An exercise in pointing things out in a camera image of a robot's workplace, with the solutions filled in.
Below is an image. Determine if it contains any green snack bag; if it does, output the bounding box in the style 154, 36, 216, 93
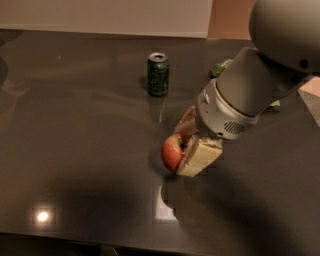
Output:
209, 58, 281, 111

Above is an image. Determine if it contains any red apple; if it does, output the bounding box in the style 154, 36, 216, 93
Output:
161, 133, 190, 172

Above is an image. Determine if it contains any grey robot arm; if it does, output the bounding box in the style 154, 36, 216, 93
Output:
175, 0, 320, 177

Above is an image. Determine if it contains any green soda can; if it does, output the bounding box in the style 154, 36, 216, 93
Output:
147, 52, 169, 97

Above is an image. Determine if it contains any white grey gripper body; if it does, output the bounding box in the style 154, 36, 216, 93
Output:
195, 79, 259, 140

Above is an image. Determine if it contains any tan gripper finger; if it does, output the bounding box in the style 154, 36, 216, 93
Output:
174, 106, 199, 135
177, 135, 223, 177

